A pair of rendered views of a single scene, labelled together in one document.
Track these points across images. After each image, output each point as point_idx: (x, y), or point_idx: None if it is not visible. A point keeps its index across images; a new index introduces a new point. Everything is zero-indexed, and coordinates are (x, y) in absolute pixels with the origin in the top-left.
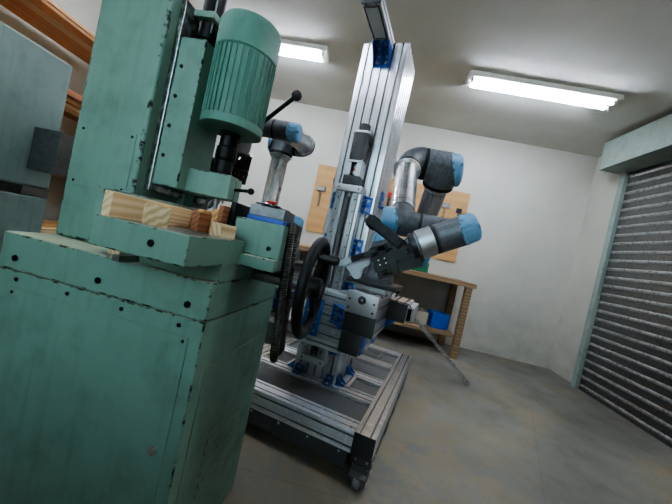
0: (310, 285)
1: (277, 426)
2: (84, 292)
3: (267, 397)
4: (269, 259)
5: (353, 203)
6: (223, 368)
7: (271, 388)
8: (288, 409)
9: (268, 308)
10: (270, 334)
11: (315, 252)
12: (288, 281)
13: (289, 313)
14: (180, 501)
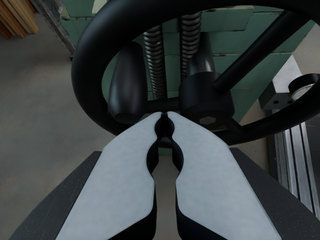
0: (180, 97)
1: (274, 159)
2: None
3: (283, 136)
4: (102, 2)
5: None
6: (150, 99)
7: (298, 133)
8: (285, 161)
9: (267, 65)
10: (265, 96)
11: (89, 35)
12: (180, 58)
13: (295, 92)
14: None
